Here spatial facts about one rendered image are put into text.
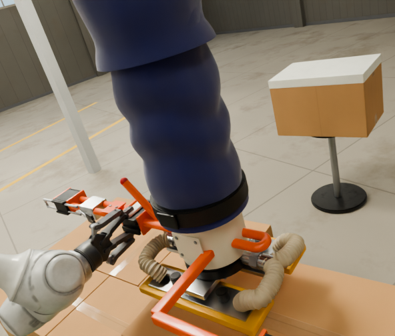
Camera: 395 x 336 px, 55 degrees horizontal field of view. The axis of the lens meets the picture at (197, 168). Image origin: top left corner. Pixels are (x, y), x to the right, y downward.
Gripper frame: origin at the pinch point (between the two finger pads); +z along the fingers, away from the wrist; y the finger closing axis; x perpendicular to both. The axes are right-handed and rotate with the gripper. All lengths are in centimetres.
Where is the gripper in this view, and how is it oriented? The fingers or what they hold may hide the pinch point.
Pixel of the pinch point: (136, 215)
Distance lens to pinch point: 110.5
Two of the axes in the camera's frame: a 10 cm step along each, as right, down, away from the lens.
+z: 5.7, -4.9, 6.6
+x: 7.8, 0.7, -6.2
